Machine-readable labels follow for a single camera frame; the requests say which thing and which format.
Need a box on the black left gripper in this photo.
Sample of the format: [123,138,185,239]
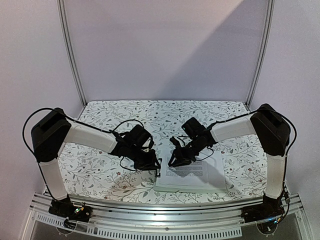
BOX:
[127,144,160,171]

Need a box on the printed text paper sheet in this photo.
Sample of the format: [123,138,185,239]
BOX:
[153,149,227,193]

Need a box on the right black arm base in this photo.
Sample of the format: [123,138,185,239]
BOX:
[240,194,290,224]

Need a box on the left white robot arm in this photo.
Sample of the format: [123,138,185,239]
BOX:
[27,107,161,217]

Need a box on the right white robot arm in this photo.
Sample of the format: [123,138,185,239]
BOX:
[168,103,297,218]

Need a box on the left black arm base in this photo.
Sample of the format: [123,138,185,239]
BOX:
[48,196,93,223]

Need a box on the floral patterned table mat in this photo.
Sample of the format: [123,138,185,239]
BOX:
[58,100,268,205]

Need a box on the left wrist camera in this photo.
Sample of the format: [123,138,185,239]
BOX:
[129,125,154,149]

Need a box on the front aluminium rail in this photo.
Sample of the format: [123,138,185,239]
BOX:
[25,193,308,227]

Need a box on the perforated white cable tray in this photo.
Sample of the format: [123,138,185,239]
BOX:
[31,213,243,240]

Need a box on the right aluminium corner post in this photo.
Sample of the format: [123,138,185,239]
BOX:
[245,0,275,108]

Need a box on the aluminium corner post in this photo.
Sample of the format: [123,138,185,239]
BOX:
[57,0,88,107]
[245,0,275,108]

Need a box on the left aluminium corner post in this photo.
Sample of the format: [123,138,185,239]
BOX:
[57,0,88,107]

